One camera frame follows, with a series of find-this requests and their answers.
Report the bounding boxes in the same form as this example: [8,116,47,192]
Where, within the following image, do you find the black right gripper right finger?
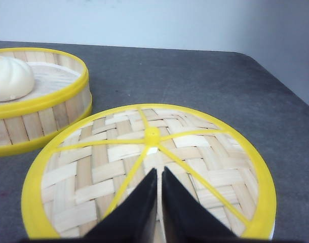
[161,166,235,243]

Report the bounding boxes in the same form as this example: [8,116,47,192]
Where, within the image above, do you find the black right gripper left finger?
[82,168,158,243]

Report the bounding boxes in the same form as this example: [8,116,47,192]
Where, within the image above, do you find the woven bamboo steamer lid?
[21,104,277,242]

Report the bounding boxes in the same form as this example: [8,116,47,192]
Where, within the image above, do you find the bamboo steamer drawer yellow rims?
[0,47,92,157]

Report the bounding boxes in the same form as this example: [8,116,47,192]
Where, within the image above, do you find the white cloth steamer liner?
[17,62,82,98]

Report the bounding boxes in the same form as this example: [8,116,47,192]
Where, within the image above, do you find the white steamed bun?
[0,56,35,102]

